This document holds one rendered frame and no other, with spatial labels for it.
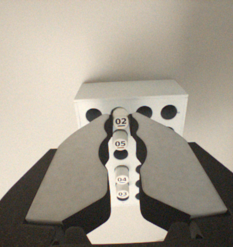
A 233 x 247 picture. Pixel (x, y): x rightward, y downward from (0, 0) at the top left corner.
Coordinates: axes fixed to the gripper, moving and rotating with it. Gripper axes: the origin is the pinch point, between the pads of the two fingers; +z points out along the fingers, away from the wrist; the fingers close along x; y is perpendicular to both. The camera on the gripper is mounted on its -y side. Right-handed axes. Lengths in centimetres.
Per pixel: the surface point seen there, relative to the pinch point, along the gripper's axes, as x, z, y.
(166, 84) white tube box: 4.0, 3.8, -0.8
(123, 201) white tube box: -0.1, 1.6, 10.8
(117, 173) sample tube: -0.5, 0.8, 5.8
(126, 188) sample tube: 0.2, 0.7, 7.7
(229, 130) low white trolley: 11.9, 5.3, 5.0
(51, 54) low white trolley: -5.6, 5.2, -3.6
